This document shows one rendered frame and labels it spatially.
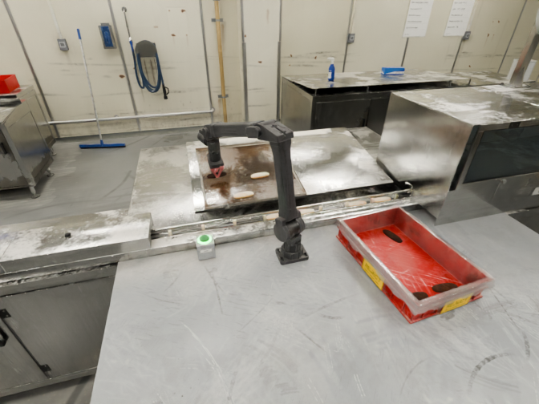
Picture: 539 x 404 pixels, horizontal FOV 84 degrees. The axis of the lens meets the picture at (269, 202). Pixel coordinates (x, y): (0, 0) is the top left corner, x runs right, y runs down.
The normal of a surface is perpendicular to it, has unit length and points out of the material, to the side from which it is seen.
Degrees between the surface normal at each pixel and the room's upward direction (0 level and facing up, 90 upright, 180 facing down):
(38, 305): 90
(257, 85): 90
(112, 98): 90
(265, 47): 90
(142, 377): 0
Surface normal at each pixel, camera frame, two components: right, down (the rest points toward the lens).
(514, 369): 0.00, -0.83
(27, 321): 0.28, 0.53
